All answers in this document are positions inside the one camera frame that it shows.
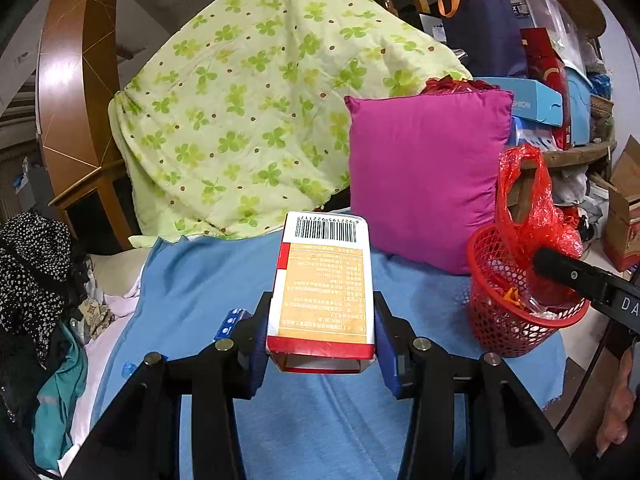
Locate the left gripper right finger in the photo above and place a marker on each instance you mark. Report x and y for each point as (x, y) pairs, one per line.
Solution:
(393, 338)

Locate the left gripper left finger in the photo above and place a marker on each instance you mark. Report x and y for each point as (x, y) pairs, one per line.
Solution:
(250, 336)

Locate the orange white medicine box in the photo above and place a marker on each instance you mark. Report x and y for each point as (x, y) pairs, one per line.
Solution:
(321, 315)

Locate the orange wrapper bundle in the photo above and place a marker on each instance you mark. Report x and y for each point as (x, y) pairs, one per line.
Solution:
(513, 296)

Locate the person right hand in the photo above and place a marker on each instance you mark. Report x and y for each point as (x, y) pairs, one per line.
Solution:
(613, 429)

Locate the blue white medicine box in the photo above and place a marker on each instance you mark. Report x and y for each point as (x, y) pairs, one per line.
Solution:
(231, 320)

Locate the brown cardboard box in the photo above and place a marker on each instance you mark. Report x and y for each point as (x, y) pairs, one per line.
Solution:
(621, 234)

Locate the blue towel blanket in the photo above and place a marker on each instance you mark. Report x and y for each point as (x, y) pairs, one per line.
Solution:
(168, 411)

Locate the red plastic mesh basket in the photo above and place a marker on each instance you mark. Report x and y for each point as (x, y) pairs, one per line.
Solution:
(504, 316)

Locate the rough wooden bench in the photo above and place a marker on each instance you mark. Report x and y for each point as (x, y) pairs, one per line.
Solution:
(597, 157)

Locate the magenta pillow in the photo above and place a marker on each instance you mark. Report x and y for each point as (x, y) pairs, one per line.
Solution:
(423, 171)

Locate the teal jacket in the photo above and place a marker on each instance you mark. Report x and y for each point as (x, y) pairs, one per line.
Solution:
(57, 400)

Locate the light blue cardboard box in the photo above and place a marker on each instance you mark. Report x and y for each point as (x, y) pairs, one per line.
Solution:
(532, 100)

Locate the black white dotted garment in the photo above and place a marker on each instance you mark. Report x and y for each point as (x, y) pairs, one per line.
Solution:
(42, 277)

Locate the red shiny plastic bag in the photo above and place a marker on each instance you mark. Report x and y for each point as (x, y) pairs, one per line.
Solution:
(449, 85)

